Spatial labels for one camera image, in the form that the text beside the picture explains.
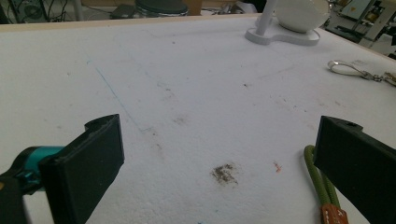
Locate dark flat device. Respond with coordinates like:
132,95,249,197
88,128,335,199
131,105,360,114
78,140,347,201
110,3,136,20

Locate green cord lanyard brown tag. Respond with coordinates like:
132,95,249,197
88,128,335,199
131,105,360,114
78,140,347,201
304,145,349,224

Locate black round stool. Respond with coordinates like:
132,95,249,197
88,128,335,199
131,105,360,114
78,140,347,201
134,0,190,17

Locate tangle of black cables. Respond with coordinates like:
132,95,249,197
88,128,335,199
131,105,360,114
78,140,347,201
0,0,70,24

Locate wooden box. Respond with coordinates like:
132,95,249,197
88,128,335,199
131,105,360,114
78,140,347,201
183,0,204,17

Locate grey metal pole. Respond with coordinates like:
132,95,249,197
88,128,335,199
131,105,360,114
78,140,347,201
73,0,86,21

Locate lab equipment with metal frame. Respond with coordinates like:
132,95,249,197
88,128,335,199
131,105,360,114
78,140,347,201
323,0,396,59

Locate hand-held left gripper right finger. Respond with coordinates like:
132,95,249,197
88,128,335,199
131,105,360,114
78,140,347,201
313,115,396,224

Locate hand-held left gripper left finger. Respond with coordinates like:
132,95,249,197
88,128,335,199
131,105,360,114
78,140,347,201
38,114,125,224

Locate white round bowl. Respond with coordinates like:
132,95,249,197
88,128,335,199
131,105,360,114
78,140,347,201
274,0,331,34

